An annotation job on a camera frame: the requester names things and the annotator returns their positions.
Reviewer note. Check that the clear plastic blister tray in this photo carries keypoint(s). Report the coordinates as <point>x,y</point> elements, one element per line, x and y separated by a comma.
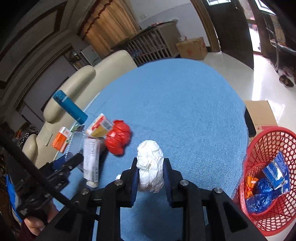
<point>74,151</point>

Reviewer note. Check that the orange white medicine box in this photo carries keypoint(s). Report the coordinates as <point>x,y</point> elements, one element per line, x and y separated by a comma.
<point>61,140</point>

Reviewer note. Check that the red plastic bag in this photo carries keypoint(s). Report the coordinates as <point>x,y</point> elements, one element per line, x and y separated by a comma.
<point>118,137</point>

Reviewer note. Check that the cream leather sofa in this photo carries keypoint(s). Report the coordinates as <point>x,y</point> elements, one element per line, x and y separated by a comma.
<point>82,87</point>

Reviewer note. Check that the wooden slatted crib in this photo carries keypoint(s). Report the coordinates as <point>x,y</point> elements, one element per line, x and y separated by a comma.
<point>151,44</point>

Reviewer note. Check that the white paper ball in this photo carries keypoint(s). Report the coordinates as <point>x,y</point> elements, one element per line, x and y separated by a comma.
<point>150,160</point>

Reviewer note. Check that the red plastic mesh basket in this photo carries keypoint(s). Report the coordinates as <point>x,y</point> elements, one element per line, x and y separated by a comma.
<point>262,150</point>

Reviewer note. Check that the brown slipper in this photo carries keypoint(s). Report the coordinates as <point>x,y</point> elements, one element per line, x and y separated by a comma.
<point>286,81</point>

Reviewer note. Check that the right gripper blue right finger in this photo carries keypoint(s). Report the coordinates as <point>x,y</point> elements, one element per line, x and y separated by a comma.
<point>168,180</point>

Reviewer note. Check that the teal thermos bottle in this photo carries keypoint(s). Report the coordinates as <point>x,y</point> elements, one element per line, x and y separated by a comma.
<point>70,107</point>

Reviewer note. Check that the blue table cloth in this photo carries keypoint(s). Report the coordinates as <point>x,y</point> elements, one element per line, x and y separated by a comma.
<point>189,109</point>

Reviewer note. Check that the cardboard box by wall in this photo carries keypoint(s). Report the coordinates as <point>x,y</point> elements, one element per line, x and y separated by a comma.
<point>194,48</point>

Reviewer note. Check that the long white medicine box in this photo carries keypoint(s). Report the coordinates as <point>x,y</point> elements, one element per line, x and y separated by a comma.
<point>93,147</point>

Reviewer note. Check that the red yellow medicine box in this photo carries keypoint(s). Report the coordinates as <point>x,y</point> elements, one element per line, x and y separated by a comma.
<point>99,127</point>

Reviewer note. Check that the dark wooden door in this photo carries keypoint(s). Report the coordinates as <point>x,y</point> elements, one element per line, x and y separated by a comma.
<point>232,29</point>

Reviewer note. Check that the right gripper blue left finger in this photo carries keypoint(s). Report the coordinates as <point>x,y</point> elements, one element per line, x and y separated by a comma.
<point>134,180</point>

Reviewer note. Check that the blue white tissue pack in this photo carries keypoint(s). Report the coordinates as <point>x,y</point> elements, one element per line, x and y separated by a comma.
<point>278,174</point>

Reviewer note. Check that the orange curtain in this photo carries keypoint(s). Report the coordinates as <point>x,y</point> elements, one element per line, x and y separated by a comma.
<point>106,24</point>

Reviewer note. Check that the orange wrapper with red net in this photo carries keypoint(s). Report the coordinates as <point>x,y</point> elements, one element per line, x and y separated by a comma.
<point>250,183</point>

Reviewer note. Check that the person's left hand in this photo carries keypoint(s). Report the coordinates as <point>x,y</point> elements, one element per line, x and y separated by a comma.
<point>32,226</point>

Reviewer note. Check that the blue plastic bag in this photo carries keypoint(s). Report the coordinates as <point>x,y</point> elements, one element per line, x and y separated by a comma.
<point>264,195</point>

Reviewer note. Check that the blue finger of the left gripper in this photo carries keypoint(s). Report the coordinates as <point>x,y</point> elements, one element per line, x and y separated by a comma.
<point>60,162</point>

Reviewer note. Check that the flat cardboard box on floor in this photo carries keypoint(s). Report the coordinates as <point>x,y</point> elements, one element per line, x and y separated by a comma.
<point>258,116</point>

